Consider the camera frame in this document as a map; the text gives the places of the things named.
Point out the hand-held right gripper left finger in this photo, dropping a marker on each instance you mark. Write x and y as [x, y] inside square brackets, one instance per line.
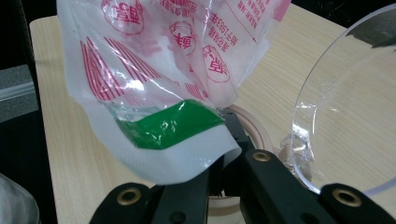
[186, 202]

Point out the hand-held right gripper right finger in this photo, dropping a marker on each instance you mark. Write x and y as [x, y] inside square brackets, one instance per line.
[267, 186]

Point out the clear jar with beige lid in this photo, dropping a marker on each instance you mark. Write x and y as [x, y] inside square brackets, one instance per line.
[342, 124]

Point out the red printed plastic bag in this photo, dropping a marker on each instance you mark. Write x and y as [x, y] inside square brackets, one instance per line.
[140, 77]

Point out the aluminium floor rail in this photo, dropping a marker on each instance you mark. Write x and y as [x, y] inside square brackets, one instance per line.
[15, 91]

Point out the light grey cloth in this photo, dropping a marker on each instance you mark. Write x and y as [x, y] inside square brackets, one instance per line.
[15, 202]

